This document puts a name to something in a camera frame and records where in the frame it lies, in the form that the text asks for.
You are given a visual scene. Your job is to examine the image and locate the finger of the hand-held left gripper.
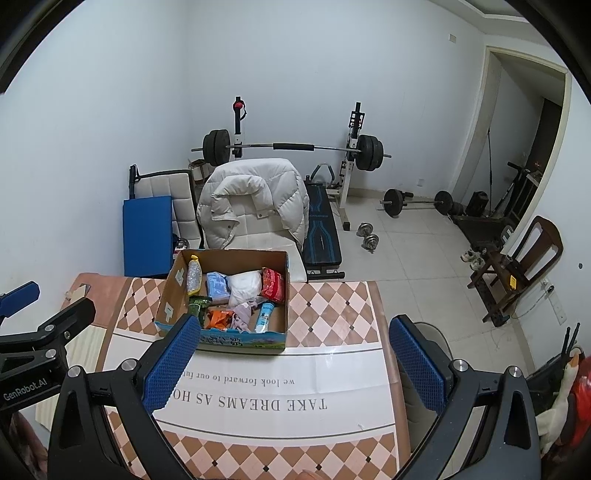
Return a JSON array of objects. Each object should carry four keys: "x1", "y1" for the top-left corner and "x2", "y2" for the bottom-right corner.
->
[
  {"x1": 0, "y1": 298, "x2": 97, "y2": 365},
  {"x1": 0, "y1": 281, "x2": 40, "y2": 320}
]

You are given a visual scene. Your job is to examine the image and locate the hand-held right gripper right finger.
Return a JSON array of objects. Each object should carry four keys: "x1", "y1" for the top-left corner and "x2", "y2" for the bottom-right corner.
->
[{"x1": 389, "y1": 315, "x2": 543, "y2": 480}]

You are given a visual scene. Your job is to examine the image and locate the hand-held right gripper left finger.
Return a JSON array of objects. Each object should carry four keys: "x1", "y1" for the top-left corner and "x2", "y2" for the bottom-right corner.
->
[{"x1": 47, "y1": 314, "x2": 202, "y2": 480}]

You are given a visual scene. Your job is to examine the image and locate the orange snack packet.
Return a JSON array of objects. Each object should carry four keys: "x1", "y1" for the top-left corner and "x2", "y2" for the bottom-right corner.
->
[{"x1": 203, "y1": 308, "x2": 238, "y2": 331}]

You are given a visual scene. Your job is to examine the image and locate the grey pink cloth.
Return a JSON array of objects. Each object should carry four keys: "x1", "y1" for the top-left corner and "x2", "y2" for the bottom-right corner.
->
[{"x1": 229, "y1": 300, "x2": 259, "y2": 333}]

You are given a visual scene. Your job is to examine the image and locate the light blue tissue packet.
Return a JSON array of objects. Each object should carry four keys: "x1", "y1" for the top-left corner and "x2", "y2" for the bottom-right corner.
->
[{"x1": 205, "y1": 271, "x2": 232, "y2": 304}]

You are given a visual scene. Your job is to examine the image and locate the yellow snack packet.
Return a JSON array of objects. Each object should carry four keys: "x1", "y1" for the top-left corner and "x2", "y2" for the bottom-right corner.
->
[{"x1": 186, "y1": 255, "x2": 203, "y2": 296}]

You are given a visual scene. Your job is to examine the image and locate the light blue tube packet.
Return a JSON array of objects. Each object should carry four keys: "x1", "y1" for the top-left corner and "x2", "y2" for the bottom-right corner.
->
[{"x1": 253, "y1": 301, "x2": 277, "y2": 334}]

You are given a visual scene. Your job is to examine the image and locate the white soft bag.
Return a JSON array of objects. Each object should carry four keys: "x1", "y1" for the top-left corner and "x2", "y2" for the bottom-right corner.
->
[{"x1": 228, "y1": 270, "x2": 264, "y2": 308}]

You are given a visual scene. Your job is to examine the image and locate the cardboard box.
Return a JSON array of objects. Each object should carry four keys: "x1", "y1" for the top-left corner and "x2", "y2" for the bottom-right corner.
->
[{"x1": 154, "y1": 249, "x2": 291, "y2": 354}]

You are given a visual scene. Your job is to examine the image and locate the red pink packet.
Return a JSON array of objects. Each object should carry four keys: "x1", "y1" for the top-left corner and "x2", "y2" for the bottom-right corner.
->
[{"x1": 260, "y1": 267, "x2": 287, "y2": 304}]

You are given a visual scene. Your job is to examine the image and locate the grey shell chair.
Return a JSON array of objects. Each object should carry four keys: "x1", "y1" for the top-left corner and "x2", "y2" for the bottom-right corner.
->
[{"x1": 399, "y1": 320, "x2": 455, "y2": 457}]

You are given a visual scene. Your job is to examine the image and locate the beige striped mat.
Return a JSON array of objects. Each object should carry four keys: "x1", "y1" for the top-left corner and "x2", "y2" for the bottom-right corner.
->
[{"x1": 36, "y1": 323, "x2": 112, "y2": 428}]

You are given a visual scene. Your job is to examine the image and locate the blue folded mat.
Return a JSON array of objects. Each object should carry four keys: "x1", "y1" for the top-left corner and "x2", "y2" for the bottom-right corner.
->
[{"x1": 122, "y1": 196, "x2": 173, "y2": 279}]

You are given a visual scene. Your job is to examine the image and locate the white goose plush toy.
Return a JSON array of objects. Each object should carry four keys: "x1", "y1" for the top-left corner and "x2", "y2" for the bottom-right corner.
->
[{"x1": 536, "y1": 348, "x2": 585, "y2": 455}]

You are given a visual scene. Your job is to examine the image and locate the black router antennas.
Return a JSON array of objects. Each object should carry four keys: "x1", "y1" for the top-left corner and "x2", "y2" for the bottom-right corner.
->
[{"x1": 561, "y1": 324, "x2": 581, "y2": 357}]

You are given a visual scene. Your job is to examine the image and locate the white quilted folding chair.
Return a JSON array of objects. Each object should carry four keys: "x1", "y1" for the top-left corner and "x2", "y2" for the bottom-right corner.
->
[{"x1": 129, "y1": 165, "x2": 205, "y2": 278}]

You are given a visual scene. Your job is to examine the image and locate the short barbell with black plates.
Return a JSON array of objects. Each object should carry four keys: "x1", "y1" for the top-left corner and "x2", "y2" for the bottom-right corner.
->
[{"x1": 379, "y1": 188, "x2": 454, "y2": 217}]

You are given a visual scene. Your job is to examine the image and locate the black blue weight bench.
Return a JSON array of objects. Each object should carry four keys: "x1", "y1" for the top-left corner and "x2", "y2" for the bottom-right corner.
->
[{"x1": 302, "y1": 164, "x2": 346, "y2": 281}]

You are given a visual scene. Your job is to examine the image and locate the red bag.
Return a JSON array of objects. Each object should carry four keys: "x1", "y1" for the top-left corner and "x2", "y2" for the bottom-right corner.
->
[{"x1": 561, "y1": 373, "x2": 591, "y2": 449}]

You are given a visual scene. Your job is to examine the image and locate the black speaker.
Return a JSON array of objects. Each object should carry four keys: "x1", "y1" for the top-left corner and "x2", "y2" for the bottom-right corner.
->
[{"x1": 466, "y1": 191, "x2": 490, "y2": 217}]

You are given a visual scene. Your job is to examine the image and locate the white barbell rack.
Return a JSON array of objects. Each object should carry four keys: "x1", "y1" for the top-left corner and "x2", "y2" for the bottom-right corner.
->
[{"x1": 232, "y1": 96, "x2": 365, "y2": 232}]

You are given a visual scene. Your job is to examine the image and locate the dark wooden chair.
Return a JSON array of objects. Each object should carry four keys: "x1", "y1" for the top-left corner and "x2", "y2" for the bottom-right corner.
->
[{"x1": 467, "y1": 215, "x2": 564, "y2": 328}]

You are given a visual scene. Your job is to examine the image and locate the white puffer jacket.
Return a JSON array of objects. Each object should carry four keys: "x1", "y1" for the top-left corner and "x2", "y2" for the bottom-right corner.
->
[{"x1": 196, "y1": 158, "x2": 310, "y2": 250}]

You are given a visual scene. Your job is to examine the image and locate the black kick scooter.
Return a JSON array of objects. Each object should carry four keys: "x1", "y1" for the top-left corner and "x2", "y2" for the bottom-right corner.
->
[{"x1": 489, "y1": 161, "x2": 544, "y2": 217}]

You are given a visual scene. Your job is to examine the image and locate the long barbell with black plates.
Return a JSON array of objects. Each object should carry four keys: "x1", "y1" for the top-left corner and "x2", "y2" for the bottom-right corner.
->
[{"x1": 191, "y1": 130, "x2": 393, "y2": 172}]

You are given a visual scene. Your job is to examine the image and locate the black handlebar frame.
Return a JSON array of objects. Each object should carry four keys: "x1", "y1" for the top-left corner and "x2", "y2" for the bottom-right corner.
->
[{"x1": 526, "y1": 354, "x2": 570, "y2": 408}]

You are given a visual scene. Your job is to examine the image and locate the cream door frame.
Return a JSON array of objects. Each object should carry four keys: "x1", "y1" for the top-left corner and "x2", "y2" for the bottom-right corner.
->
[{"x1": 455, "y1": 46, "x2": 571, "y2": 222}]

